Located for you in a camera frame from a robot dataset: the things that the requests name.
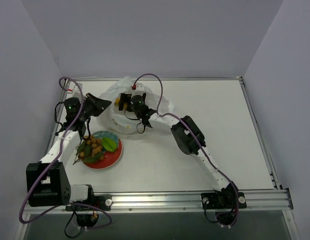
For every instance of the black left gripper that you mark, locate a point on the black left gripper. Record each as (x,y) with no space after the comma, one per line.
(92,104)

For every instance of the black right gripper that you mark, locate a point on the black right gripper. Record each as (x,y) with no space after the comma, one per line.
(129,100)

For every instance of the white plastic bag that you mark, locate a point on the white plastic bag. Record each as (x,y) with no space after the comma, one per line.
(122,121)

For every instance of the green fake starfruit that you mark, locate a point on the green fake starfruit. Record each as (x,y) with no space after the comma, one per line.
(109,144)

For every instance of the fake longan bunch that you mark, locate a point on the fake longan bunch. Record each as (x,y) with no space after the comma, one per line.
(90,151)

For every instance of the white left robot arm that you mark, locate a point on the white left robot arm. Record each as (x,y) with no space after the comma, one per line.
(47,181)

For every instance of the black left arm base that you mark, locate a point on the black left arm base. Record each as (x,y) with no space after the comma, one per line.
(88,212)

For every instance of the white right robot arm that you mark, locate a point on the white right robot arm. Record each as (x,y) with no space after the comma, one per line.
(189,138)

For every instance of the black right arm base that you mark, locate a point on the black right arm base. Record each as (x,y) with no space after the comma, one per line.
(222,207)

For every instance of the red and teal plate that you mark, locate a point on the red and teal plate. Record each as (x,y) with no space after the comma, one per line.
(110,158)

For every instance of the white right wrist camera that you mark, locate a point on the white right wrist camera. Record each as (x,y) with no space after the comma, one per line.
(139,87)

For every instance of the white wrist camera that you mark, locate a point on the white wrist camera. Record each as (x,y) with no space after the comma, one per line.
(139,87)
(74,90)

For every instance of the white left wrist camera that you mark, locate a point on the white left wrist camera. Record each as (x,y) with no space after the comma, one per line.
(74,90)

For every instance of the aluminium front rail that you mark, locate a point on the aluminium front rail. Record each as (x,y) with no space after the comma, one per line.
(190,201)

